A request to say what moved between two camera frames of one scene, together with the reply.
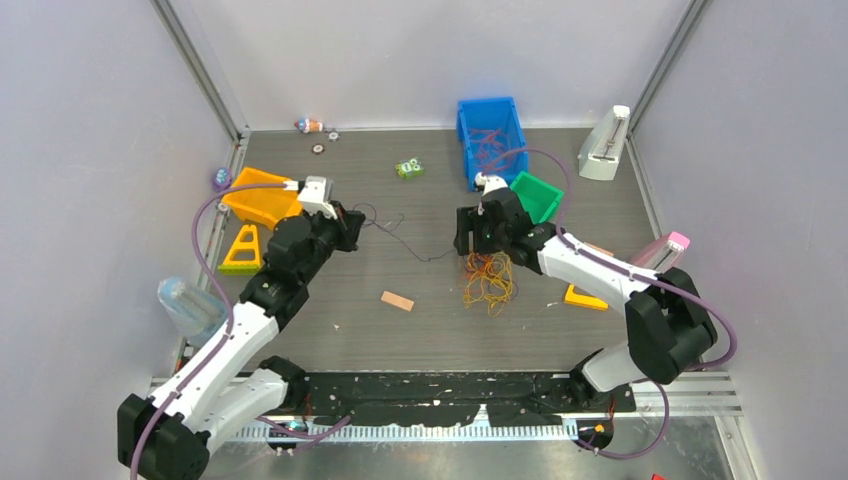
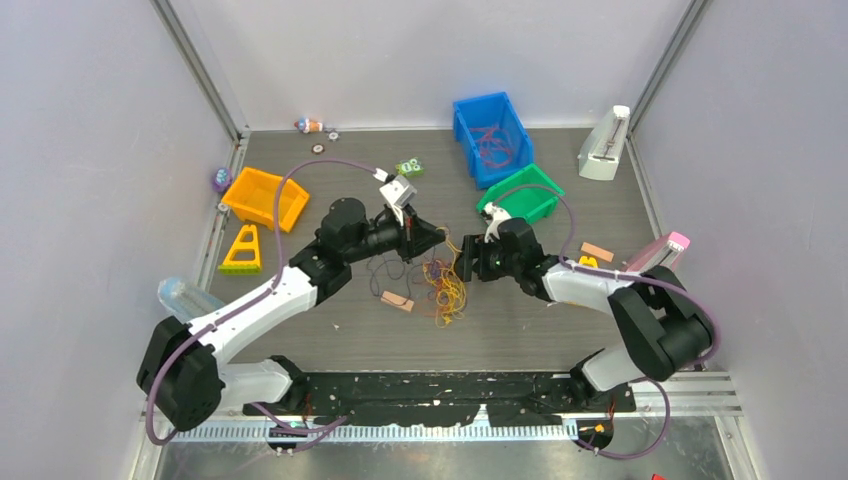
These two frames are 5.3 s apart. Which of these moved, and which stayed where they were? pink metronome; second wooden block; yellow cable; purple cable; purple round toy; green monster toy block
Moved: yellow cable; purple cable
Stayed: green monster toy block; pink metronome; second wooden block; purple round toy
